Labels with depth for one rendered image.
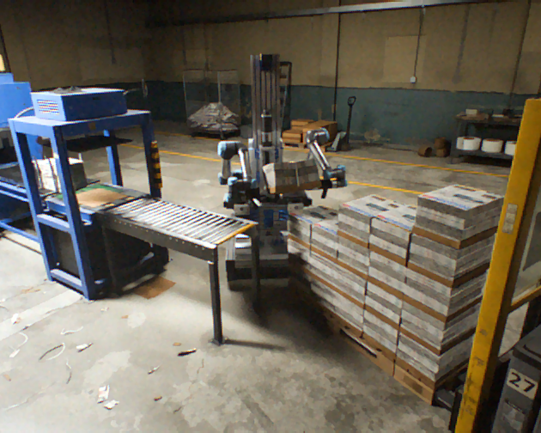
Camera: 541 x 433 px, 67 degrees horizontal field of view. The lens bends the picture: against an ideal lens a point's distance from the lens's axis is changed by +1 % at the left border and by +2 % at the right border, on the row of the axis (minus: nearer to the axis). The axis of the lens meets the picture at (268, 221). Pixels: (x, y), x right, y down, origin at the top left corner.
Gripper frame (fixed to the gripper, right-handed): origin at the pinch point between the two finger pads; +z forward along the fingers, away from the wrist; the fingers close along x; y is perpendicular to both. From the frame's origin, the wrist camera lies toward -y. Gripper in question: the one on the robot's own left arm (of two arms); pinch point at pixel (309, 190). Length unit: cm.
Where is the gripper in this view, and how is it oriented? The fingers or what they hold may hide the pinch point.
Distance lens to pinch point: 342.0
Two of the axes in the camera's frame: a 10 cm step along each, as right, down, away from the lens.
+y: -1.4, -9.9, -0.3
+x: 3.2, -0.1, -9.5
